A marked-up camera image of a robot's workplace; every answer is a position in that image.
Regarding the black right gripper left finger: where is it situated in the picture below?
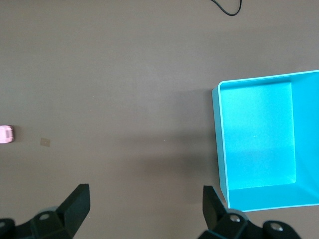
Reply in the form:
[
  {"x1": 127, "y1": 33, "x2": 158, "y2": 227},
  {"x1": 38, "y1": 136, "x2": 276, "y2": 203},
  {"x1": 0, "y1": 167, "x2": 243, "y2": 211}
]
[{"x1": 14, "y1": 183, "x2": 90, "y2": 239}]

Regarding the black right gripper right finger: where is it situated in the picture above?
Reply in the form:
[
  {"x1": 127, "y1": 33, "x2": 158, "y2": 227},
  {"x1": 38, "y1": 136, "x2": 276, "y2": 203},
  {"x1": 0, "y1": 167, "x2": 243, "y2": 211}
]
[{"x1": 196, "y1": 185, "x2": 262, "y2": 239}]

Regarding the pink jeep toy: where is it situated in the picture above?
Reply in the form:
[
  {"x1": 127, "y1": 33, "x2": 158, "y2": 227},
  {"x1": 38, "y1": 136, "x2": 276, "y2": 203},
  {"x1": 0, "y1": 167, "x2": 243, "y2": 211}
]
[{"x1": 0, "y1": 125, "x2": 14, "y2": 144}]

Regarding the teal plastic bin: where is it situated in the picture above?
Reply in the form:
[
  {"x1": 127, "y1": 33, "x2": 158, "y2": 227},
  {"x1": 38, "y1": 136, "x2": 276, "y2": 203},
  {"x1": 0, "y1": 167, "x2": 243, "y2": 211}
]
[{"x1": 211, "y1": 70, "x2": 319, "y2": 213}]

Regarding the thin black looped cable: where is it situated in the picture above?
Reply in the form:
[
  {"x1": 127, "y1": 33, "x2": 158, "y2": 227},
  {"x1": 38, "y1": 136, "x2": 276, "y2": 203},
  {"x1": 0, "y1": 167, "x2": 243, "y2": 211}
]
[{"x1": 210, "y1": 0, "x2": 243, "y2": 17}]

